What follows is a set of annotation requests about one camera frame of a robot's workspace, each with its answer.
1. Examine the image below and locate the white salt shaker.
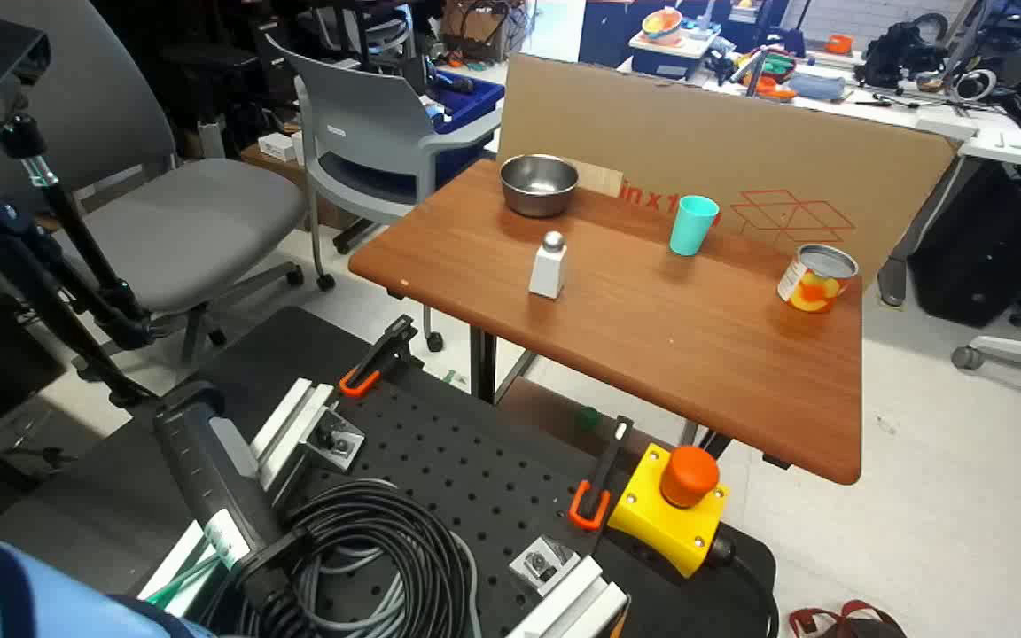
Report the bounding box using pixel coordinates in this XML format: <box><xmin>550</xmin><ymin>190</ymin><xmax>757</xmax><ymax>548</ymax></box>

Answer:
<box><xmin>526</xmin><ymin>227</ymin><xmax>572</xmax><ymax>300</ymax></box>

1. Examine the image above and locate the stainless steel pot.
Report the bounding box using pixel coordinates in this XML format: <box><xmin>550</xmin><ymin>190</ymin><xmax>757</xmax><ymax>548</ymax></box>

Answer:
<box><xmin>497</xmin><ymin>151</ymin><xmax>580</xmax><ymax>225</ymax></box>

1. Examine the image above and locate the black table leg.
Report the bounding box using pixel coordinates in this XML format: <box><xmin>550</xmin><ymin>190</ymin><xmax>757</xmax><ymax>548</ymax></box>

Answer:
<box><xmin>468</xmin><ymin>325</ymin><xmax>503</xmax><ymax>405</ymax></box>

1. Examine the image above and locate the black perforated breadboard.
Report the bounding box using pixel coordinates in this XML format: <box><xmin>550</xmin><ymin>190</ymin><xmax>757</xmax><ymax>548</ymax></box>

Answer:
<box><xmin>0</xmin><ymin>304</ymin><xmax>780</xmax><ymax>638</ymax></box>

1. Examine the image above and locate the teal plastic cup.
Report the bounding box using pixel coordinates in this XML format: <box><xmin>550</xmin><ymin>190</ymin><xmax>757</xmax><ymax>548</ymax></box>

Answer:
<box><xmin>667</xmin><ymin>190</ymin><xmax>724</xmax><ymax>261</ymax></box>

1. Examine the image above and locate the small metal mounting plate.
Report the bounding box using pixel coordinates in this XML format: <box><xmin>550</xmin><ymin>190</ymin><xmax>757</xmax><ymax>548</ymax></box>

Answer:
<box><xmin>508</xmin><ymin>535</ymin><xmax>583</xmax><ymax>600</ymax></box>
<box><xmin>301</xmin><ymin>412</ymin><xmax>370</xmax><ymax>474</ymax></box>

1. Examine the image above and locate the light grey plastic chair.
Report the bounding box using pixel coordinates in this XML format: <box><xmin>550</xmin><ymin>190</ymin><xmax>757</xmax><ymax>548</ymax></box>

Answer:
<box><xmin>261</xmin><ymin>31</ymin><xmax>511</xmax><ymax>294</ymax></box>

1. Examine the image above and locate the yellow emergency stop box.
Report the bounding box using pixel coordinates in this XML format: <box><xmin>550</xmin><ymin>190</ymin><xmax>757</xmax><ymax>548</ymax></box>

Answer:
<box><xmin>606</xmin><ymin>442</ymin><xmax>732</xmax><ymax>580</ymax></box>

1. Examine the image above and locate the brown cardboard panel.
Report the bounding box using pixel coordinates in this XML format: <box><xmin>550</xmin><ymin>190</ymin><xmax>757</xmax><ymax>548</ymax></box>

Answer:
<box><xmin>491</xmin><ymin>50</ymin><xmax>963</xmax><ymax>283</ymax></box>

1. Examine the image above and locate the tin can with fruit label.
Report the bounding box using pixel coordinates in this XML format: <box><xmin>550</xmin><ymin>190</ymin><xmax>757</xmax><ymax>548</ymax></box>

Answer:
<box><xmin>771</xmin><ymin>241</ymin><xmax>866</xmax><ymax>319</ymax></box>

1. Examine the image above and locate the black power strip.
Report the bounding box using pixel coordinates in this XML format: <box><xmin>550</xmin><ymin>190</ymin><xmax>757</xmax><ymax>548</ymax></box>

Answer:
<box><xmin>153</xmin><ymin>381</ymin><xmax>290</xmax><ymax>574</ymax></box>

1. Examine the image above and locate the grey fabric office chair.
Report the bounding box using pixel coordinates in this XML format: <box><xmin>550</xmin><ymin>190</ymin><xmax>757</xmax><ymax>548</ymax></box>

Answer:
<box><xmin>0</xmin><ymin>0</ymin><xmax>339</xmax><ymax>359</ymax></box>

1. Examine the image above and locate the black bag on desk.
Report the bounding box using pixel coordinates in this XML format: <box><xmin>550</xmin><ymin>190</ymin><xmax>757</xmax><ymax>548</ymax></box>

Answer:
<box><xmin>860</xmin><ymin>11</ymin><xmax>954</xmax><ymax>93</ymax></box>

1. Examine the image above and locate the large black bag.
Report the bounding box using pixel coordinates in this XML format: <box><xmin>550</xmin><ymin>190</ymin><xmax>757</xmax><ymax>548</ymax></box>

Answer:
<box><xmin>907</xmin><ymin>157</ymin><xmax>1021</xmax><ymax>331</ymax></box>

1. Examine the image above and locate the white background desk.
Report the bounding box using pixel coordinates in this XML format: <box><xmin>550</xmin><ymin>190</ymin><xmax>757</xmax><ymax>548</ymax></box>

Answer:
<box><xmin>619</xmin><ymin>39</ymin><xmax>1021</xmax><ymax>170</ymax></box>

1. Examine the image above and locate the blue cloth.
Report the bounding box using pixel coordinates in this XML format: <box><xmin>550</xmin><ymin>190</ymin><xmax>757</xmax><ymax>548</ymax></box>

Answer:
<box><xmin>0</xmin><ymin>535</ymin><xmax>221</xmax><ymax>638</ymax></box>

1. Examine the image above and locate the black clamp with orange handle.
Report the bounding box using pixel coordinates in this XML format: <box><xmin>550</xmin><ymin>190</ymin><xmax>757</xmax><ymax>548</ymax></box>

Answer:
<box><xmin>338</xmin><ymin>312</ymin><xmax>423</xmax><ymax>405</ymax></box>
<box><xmin>565</xmin><ymin>416</ymin><xmax>638</xmax><ymax>535</ymax></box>

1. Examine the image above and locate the long aluminium extrusion rail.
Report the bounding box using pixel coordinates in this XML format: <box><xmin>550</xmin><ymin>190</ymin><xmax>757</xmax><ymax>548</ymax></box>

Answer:
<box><xmin>136</xmin><ymin>375</ymin><xmax>345</xmax><ymax>622</ymax></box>

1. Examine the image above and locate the coiled black cable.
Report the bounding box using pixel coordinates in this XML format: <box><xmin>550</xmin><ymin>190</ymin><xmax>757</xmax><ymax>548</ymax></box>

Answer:
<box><xmin>238</xmin><ymin>474</ymin><xmax>487</xmax><ymax>638</ymax></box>

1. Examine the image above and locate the short aluminium extrusion rail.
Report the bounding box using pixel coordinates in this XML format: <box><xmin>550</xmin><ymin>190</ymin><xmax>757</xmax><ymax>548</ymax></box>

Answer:
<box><xmin>508</xmin><ymin>548</ymin><xmax>634</xmax><ymax>638</ymax></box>

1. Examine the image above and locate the red strap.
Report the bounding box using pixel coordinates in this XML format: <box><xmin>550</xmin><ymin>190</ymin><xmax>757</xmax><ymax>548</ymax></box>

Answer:
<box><xmin>785</xmin><ymin>600</ymin><xmax>911</xmax><ymax>638</ymax></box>

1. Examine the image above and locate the black camera on tripod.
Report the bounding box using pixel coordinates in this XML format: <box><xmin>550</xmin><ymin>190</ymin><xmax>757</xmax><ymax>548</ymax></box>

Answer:
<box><xmin>0</xmin><ymin>13</ymin><xmax>166</xmax><ymax>412</ymax></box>

